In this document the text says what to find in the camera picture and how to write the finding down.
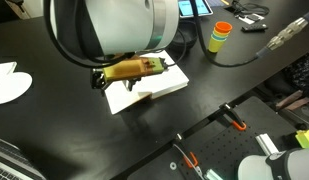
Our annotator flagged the white paperback book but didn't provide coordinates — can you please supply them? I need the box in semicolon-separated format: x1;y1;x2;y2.
103;49;190;116

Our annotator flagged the black bowl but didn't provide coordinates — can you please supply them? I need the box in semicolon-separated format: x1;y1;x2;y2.
168;19;199;53

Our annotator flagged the white paper plate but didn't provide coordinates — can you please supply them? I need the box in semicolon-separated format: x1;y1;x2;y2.
0;61;34;106

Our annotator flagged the thin silver rod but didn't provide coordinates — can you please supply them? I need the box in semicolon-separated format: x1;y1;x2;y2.
173;142;206;178

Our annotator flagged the yellow green plastic cup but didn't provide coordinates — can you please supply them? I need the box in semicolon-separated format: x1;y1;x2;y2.
207;34;228;54

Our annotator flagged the black orange spring clamp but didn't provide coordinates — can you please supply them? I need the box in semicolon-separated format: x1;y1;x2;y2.
175;132;199;170
218;102;248;132

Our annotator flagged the teal plastic cup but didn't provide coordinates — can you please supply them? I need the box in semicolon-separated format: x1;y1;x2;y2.
211;32;229;41

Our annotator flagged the orange plastic cup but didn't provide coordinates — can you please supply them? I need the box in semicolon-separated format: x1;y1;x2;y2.
214;21;234;35

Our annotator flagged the black perforated mounting board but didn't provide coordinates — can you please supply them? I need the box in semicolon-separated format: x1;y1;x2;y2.
126;96;299;180

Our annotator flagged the silver laptop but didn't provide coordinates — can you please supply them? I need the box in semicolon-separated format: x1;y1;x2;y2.
0;135;47;180

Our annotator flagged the black remote control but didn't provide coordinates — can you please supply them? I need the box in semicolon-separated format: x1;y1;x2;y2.
240;22;269;34

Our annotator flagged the aluminium profile piece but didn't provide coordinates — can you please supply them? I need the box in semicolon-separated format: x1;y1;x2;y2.
255;132;281;156

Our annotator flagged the yellow green plastic block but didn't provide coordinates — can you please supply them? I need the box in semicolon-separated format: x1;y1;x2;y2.
295;128;309;150

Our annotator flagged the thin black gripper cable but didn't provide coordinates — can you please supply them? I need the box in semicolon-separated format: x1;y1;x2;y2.
43;0;188;70

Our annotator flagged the thick black cable silver connector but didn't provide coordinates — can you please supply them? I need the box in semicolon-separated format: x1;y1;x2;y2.
189;0;309;69

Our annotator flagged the small silver metal bracket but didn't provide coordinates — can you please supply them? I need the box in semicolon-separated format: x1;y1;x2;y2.
205;168;225;180

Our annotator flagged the black cable bundle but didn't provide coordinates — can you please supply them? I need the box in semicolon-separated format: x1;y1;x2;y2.
231;0;271;17

